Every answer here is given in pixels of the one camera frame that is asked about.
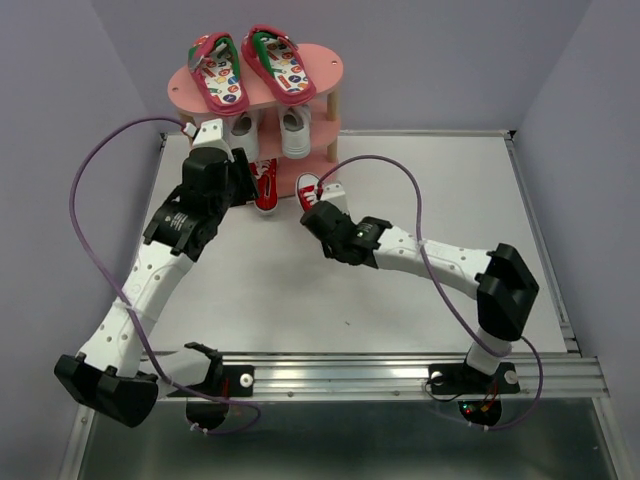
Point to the pink three-tier shoe shelf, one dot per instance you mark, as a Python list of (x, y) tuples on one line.
[(326, 71)]

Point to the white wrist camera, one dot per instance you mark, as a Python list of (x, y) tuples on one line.
[(210, 134), (335, 194)]

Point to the pink patterned sandal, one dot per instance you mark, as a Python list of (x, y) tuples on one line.
[(275, 58), (214, 66)]

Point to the aluminium front mounting rail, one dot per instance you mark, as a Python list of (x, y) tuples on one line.
[(362, 377)]

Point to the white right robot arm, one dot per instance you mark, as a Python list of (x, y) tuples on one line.
[(498, 280)]

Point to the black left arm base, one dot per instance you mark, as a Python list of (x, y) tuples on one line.
[(222, 404)]

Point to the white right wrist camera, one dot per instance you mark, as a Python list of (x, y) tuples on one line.
[(335, 194)]

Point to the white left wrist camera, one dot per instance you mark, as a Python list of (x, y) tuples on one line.
[(210, 134)]

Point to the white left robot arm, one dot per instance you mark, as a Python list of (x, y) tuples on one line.
[(123, 337)]

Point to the red sneaker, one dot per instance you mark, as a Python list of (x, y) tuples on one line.
[(308, 190), (265, 173)]

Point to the white sneaker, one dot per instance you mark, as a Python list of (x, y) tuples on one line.
[(295, 128), (243, 133)]

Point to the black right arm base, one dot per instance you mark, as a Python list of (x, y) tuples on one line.
[(477, 395)]

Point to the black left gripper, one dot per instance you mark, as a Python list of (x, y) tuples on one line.
[(247, 186)]

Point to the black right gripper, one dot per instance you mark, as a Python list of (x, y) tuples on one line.
[(326, 249)]

